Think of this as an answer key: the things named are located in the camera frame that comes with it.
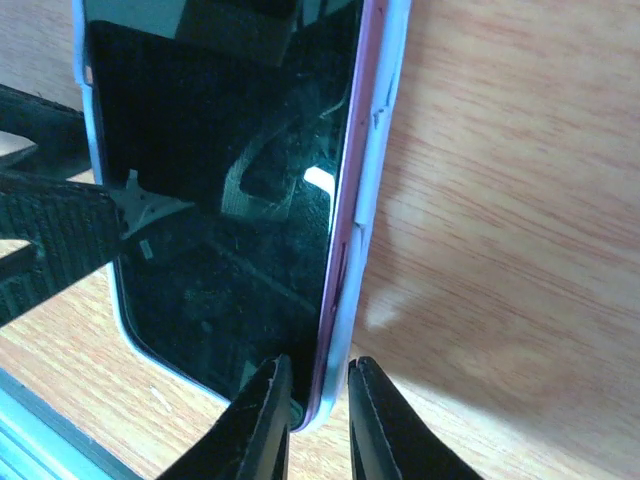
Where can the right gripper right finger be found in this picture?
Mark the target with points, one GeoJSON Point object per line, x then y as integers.
{"type": "Point", "coordinates": [388, 438]}

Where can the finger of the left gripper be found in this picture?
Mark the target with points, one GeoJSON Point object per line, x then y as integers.
{"type": "Point", "coordinates": [70, 229]}

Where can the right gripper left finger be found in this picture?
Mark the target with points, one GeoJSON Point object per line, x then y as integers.
{"type": "Point", "coordinates": [250, 440]}

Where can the black phone pink edge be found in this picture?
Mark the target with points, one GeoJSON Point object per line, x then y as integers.
{"type": "Point", "coordinates": [225, 200]}

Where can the lavender phone case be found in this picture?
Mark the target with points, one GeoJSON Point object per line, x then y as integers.
{"type": "Point", "coordinates": [370, 175]}

